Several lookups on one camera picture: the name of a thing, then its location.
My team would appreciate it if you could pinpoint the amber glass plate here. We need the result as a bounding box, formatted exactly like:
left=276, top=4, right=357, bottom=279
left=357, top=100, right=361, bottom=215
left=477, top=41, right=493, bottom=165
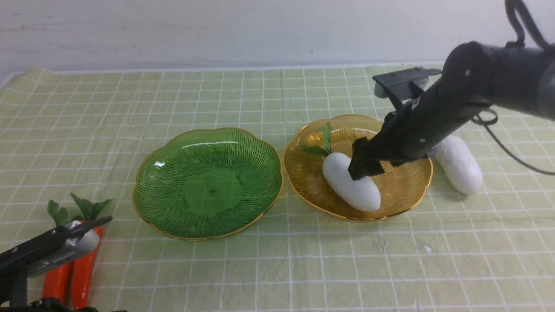
left=284, top=114, right=434, bottom=222

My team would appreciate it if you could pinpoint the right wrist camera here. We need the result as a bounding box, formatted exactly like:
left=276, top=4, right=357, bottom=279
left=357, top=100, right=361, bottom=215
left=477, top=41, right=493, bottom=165
left=372, top=67, right=442, bottom=110

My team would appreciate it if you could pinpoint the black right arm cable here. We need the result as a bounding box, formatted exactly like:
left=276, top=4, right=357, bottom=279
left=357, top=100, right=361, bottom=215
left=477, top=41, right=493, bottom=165
left=470, top=0, right=555, bottom=176

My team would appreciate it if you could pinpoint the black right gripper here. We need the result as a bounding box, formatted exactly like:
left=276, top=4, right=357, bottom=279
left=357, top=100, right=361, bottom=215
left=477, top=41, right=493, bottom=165
left=348, top=89, right=488, bottom=180

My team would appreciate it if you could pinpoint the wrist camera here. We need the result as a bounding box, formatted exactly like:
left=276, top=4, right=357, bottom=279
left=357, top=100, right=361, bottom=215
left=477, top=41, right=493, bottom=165
left=372, top=67, right=442, bottom=110
left=0, top=216, right=112, bottom=278

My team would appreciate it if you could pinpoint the orange toy carrot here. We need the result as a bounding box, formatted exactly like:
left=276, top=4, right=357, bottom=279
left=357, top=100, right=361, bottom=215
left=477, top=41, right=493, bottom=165
left=42, top=200, right=73, bottom=305
left=71, top=193, right=113, bottom=310

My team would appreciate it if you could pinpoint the white toy radish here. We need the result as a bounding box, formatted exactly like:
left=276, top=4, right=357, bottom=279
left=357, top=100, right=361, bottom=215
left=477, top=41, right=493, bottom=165
left=435, top=136, right=483, bottom=195
left=300, top=123, right=381, bottom=212

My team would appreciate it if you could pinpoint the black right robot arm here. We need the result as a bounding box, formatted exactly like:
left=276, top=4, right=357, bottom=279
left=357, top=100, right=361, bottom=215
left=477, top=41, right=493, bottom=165
left=348, top=42, right=554, bottom=180

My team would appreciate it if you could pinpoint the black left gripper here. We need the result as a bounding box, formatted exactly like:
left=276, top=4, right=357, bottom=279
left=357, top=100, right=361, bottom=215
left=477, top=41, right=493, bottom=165
left=0, top=265, right=71, bottom=312

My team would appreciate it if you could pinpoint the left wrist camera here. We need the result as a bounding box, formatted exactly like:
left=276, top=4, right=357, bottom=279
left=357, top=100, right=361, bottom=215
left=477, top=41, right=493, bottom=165
left=0, top=216, right=112, bottom=278

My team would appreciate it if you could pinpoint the green glass plate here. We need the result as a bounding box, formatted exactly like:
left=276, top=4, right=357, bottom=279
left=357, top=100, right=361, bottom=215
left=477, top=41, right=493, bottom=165
left=132, top=127, right=284, bottom=241

